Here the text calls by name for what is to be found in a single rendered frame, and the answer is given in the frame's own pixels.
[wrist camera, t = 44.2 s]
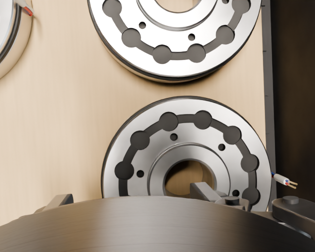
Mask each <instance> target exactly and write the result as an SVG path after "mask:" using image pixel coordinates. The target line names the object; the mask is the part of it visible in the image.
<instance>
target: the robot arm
mask: <svg viewBox="0 0 315 252"><path fill-rule="evenodd" d="M311 237H312V239H311ZM0 252H315V202H312V201H309V200H306V199H302V198H298V197H297V196H284V197H283V198H277V199H274V200H273V201H272V211H252V210H251V205H250V201H249V200H247V199H244V198H239V197H237V196H228V195H227V194H226V193H224V192H221V191H218V190H215V191H214V190H213V189H212V188H211V187H210V186H209V185H208V184H207V183H206V182H195V183H190V198H182V197H172V196H148V195H136V196H118V197H108V198H100V199H93V200H85V201H80V202H75V203H74V199H73V195H72V193H70V194H59V195H56V196H55V197H54V198H53V199H52V200H51V201H50V203H49V204H48V205H47V206H43V207H41V208H39V209H37V210H36V211H35V212H34V213H33V214H28V215H23V216H20V217H19V218H18V219H15V220H12V221H10V222H9V223H6V224H4V225H1V226H0Z"/></svg>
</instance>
